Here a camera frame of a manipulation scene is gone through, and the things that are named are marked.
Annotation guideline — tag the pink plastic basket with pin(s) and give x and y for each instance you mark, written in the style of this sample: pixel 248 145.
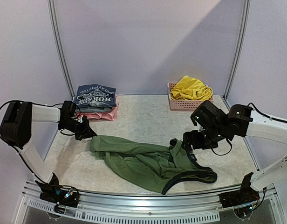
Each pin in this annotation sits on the pink plastic basket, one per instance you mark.
pixel 183 105

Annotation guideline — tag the folded grey garment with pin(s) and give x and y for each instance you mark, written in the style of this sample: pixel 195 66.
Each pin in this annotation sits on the folded grey garment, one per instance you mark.
pixel 95 109

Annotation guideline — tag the right aluminium frame post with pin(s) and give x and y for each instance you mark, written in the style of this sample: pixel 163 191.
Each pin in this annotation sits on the right aluminium frame post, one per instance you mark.
pixel 238 49

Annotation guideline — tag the aluminium frame post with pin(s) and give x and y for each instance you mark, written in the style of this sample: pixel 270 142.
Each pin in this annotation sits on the aluminium frame post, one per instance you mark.
pixel 238 49
pixel 59 47

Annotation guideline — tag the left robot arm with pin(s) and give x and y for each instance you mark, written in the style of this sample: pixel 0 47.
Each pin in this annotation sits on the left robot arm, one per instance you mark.
pixel 16 131

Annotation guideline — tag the aluminium front rail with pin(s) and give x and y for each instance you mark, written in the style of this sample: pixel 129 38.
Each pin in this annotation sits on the aluminium front rail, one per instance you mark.
pixel 190 208

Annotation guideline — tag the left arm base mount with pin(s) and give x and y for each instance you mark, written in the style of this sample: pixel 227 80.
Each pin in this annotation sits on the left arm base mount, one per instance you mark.
pixel 60 195

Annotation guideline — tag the green tank top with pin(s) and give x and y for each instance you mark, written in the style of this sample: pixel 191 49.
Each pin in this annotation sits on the green tank top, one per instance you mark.
pixel 152 167

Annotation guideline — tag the left aluminium frame post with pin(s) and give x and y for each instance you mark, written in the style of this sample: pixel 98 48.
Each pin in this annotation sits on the left aluminium frame post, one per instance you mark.
pixel 59 47

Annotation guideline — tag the yellow garment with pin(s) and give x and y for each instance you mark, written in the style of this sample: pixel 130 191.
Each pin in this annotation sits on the yellow garment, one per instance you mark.
pixel 189 88

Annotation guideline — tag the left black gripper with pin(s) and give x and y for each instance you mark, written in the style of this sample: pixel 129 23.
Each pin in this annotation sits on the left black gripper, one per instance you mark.
pixel 86 132

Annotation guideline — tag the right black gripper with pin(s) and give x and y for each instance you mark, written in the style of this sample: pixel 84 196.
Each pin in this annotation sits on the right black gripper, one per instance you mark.
pixel 187 142

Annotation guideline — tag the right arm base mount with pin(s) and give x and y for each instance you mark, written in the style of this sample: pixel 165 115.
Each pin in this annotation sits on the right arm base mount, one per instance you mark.
pixel 243 200

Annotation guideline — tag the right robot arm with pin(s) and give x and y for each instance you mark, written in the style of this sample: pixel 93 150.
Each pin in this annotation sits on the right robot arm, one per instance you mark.
pixel 242 120

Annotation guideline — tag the folded navy graphic shirt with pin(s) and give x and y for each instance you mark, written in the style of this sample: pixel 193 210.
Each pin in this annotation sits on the folded navy graphic shirt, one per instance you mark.
pixel 85 92

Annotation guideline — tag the folded pink garment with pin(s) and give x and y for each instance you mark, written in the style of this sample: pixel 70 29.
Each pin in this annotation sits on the folded pink garment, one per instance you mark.
pixel 109 115

